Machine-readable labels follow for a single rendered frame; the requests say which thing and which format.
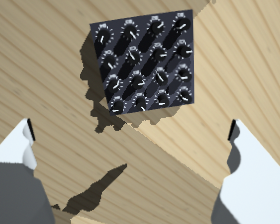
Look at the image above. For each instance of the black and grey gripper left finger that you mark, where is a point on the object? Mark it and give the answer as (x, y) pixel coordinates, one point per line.
(23, 199)

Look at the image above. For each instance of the black knob box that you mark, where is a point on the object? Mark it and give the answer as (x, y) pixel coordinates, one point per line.
(133, 78)

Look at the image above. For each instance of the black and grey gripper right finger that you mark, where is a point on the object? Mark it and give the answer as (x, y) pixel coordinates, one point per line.
(251, 194)

